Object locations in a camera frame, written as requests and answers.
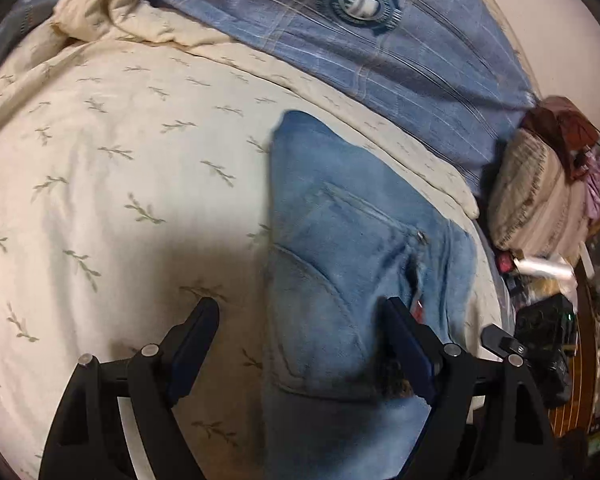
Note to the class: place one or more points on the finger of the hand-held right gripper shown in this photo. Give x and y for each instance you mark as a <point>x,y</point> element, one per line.
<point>500,341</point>

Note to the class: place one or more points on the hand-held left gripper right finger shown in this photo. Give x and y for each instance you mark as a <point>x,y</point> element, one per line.
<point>410,355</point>

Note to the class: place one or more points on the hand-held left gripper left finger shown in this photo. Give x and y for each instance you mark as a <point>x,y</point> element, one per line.
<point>195,345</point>

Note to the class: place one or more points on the blue denim pants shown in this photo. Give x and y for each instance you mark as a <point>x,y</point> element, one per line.
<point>330,240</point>

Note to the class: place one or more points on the wooden furniture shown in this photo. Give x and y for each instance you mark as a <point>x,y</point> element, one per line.
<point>597,360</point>

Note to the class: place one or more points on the clear plastic bag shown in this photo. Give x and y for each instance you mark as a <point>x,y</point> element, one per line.
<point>545,266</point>

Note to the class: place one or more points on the small red item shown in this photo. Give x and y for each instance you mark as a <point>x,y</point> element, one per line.
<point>505,262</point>

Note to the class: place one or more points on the beige printed pillow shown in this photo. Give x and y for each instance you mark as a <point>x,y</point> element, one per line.
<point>530,195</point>

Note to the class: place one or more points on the purple cloth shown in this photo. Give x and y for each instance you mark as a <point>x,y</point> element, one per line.
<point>597,185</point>

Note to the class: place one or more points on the cream leaf-print quilt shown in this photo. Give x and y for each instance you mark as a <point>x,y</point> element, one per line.
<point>105,160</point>

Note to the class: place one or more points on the reddish-brown cloth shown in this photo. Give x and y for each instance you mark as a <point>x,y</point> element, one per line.
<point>562,127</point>

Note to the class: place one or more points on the blue plaid bed cover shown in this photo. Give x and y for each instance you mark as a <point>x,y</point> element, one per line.
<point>405,75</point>

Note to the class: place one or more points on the grey striped blanket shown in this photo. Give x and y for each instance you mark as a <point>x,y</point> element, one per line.
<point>15,25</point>

